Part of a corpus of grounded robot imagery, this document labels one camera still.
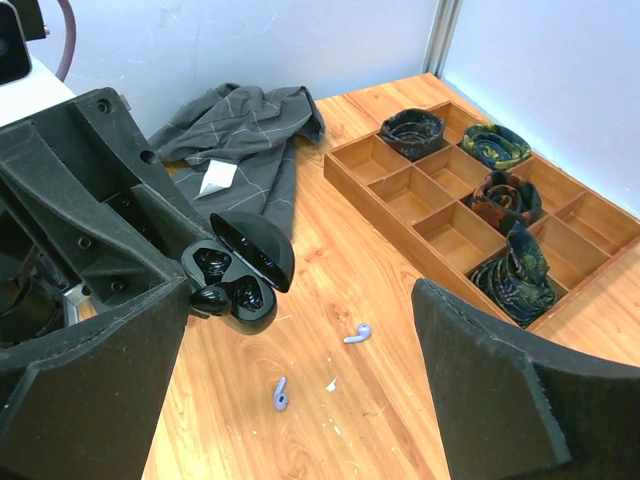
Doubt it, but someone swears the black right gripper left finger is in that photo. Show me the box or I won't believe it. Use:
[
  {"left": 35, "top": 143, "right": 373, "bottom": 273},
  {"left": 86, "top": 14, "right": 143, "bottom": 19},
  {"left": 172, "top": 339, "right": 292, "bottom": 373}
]
[{"left": 1, "top": 279, "right": 189, "bottom": 479}]

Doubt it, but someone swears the lilac earbud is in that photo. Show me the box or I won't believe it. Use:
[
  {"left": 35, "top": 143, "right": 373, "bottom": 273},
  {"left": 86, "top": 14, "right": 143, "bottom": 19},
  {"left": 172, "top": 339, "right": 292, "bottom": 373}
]
[
  {"left": 272, "top": 377, "right": 289, "bottom": 412},
  {"left": 343, "top": 323, "right": 372, "bottom": 344}
]

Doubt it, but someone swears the grey checked cloth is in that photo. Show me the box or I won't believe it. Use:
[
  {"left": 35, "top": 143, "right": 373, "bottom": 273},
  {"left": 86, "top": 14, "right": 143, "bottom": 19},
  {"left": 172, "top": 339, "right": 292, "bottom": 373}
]
[{"left": 149, "top": 83, "right": 326, "bottom": 236}]

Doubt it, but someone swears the aluminium left frame post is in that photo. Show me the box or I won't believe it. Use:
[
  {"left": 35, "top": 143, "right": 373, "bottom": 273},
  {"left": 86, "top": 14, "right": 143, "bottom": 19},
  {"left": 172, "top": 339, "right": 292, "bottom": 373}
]
[{"left": 423, "top": 0, "right": 463, "bottom": 78}]

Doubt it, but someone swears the black earbud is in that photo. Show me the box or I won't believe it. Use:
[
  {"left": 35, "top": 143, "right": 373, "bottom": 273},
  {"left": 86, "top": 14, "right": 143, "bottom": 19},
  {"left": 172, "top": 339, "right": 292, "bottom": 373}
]
[{"left": 190, "top": 285, "right": 231, "bottom": 318}]

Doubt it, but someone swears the black earbud charging case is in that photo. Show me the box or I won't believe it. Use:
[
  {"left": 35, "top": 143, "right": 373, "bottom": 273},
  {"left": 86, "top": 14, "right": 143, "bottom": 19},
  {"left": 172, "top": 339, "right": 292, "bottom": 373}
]
[{"left": 181, "top": 211, "right": 295, "bottom": 335}]

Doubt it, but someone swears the wooden compartment tray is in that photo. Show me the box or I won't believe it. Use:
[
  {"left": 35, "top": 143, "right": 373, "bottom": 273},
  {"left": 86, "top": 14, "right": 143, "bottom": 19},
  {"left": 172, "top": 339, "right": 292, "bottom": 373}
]
[{"left": 324, "top": 102, "right": 639, "bottom": 331}]

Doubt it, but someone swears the black rolled necktie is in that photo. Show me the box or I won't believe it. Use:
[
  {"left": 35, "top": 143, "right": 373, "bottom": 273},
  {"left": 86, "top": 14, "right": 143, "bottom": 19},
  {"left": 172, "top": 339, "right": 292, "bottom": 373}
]
[{"left": 379, "top": 108, "right": 446, "bottom": 162}]

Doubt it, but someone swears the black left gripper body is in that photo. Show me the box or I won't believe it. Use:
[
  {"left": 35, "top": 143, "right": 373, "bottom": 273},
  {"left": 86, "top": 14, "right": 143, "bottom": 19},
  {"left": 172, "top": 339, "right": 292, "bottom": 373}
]
[{"left": 1, "top": 88, "right": 212, "bottom": 343}]

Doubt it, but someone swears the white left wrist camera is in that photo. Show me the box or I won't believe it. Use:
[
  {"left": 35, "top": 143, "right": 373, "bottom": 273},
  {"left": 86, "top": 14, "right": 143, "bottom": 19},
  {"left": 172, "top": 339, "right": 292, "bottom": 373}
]
[{"left": 1, "top": 1, "right": 77, "bottom": 126}]

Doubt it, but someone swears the red patterned rolled necktie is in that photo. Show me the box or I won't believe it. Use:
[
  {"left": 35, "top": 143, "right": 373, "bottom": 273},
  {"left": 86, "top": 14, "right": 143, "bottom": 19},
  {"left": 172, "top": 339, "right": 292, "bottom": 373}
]
[{"left": 467, "top": 171, "right": 542, "bottom": 236}]

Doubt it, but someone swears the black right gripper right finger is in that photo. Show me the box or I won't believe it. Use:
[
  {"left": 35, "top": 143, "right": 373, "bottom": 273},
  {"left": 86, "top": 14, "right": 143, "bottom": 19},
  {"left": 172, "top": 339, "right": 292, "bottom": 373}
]
[{"left": 411, "top": 278, "right": 639, "bottom": 479}]

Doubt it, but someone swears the dark rolled necktie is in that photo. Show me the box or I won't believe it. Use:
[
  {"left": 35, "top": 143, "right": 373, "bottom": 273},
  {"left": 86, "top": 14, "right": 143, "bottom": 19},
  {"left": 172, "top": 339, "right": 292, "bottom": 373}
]
[{"left": 470, "top": 222, "right": 557, "bottom": 329}]

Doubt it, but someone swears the green rolled necktie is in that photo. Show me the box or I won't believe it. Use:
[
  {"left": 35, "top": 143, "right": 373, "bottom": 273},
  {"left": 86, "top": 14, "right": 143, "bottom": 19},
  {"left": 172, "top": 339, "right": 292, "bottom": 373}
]
[{"left": 460, "top": 123, "right": 532, "bottom": 171}]

